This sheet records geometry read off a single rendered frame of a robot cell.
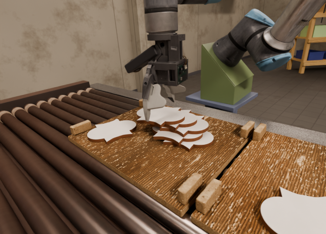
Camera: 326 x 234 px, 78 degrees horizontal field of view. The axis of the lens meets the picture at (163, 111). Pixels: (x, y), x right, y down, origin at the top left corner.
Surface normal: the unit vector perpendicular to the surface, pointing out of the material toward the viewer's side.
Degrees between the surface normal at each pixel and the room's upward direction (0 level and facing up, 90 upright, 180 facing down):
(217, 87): 90
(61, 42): 90
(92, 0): 90
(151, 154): 0
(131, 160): 0
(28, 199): 13
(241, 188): 0
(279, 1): 90
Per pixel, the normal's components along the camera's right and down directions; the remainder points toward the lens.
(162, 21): 0.00, 0.39
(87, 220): -0.20, -0.82
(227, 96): -0.64, 0.33
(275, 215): -0.05, -0.92
